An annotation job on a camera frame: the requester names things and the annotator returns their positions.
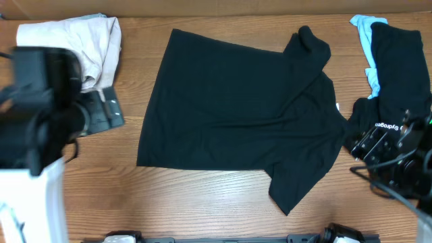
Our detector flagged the black t-shirt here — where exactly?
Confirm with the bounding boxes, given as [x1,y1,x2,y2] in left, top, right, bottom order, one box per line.
[136,26,348,214]

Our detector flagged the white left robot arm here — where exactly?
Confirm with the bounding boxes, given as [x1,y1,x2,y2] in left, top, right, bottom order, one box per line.
[1,47,125,242]

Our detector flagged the folded beige trousers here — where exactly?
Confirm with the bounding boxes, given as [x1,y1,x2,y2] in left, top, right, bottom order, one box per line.
[16,13,122,92]

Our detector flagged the black logo shirt pile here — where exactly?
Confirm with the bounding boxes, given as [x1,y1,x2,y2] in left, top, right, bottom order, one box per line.
[344,22,431,151]

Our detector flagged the light blue garment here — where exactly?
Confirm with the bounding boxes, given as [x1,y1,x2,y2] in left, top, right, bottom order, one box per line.
[350,15,388,99]

